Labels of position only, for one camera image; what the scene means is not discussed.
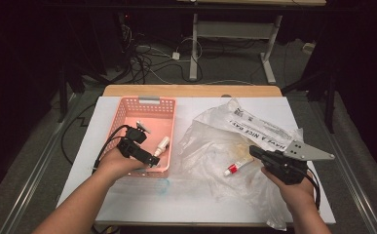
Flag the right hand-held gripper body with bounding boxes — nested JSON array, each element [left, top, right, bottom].
[[261, 139, 336, 187]]

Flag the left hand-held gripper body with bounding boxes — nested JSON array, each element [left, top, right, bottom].
[[116, 120, 155, 164]]

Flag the white dropper bottle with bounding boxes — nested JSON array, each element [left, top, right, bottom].
[[152, 136, 171, 158]]

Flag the white ointment tube red cap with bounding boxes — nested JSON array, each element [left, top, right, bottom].
[[223, 158, 256, 177]]

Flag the pink perforated plastic basket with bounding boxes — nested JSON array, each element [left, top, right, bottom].
[[105, 96, 177, 178]]

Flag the clear printed plastic bag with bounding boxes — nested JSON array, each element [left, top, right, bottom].
[[175, 97, 307, 232]]

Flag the person's left hand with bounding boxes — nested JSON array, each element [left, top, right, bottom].
[[94, 147, 151, 183]]

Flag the person's right hand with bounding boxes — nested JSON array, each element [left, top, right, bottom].
[[261, 168, 318, 213]]

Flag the white board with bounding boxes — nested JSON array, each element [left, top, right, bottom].
[[56, 96, 337, 226]]

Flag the black metal stand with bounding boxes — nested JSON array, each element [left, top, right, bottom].
[[282, 69, 337, 135], [57, 62, 80, 124]]

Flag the wooden table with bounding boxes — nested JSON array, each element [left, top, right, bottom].
[[58, 84, 336, 228]]

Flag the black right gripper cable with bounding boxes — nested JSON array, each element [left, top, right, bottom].
[[304, 167, 322, 212]]

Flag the black floor cable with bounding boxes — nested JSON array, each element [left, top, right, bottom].
[[60, 102, 96, 166]]

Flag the aluminium floor rail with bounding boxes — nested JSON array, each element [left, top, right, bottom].
[[0, 93, 77, 234], [309, 97, 377, 234]]

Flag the tangle of floor cables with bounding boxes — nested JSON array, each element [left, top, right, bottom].
[[119, 22, 205, 86]]

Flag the white metal desk frame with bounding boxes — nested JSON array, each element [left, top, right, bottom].
[[189, 13, 283, 86]]

